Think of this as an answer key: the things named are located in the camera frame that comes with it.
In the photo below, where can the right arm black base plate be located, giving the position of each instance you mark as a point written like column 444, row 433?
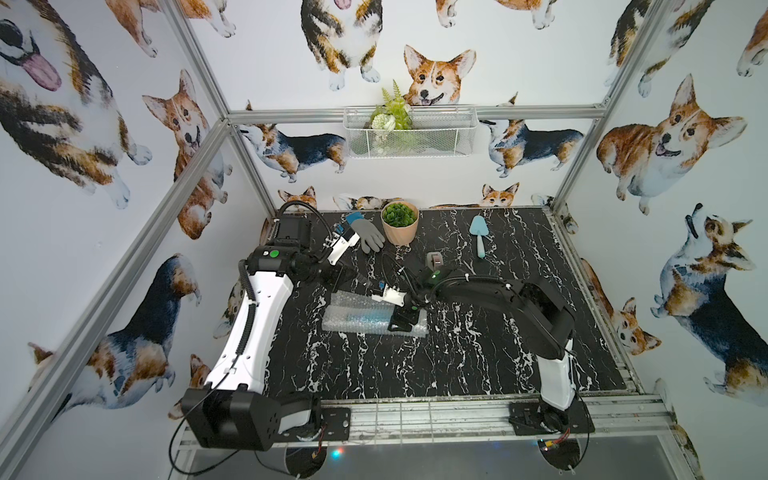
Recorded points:
column 539, row 418

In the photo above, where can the beige pot green plant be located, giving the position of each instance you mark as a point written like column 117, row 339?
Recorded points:
column 400, row 222

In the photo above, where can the grey glove blue cuff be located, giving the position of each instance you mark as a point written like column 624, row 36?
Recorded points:
column 371, row 239

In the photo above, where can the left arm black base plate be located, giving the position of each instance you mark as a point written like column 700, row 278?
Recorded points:
column 329, row 424

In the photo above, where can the white wire wall basket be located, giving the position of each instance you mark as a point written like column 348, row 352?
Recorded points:
column 417, row 132

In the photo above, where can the aluminium front rail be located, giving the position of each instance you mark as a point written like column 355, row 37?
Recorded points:
column 437, row 421

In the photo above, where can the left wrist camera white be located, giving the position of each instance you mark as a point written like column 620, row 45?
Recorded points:
column 342, row 242

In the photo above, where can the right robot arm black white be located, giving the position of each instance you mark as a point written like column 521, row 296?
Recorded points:
column 545, row 321

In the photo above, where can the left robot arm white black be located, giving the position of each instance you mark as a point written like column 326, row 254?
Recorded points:
column 231, row 411

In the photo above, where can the clear bubble wrap sheet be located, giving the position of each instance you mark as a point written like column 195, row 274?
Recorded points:
column 334, row 317

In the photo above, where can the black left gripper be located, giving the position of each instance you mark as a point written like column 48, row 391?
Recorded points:
column 372, row 288

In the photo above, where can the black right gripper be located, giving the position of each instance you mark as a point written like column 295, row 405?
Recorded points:
column 399, row 325

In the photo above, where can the green fern in basket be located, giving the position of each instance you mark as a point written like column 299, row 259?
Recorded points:
column 391, row 124

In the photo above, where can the white tape dispenser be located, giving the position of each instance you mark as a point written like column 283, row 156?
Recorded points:
column 434, row 260

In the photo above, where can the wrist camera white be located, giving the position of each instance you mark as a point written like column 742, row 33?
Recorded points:
column 342, row 242
column 391, row 295

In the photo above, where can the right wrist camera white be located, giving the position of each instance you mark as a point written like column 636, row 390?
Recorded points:
column 391, row 295

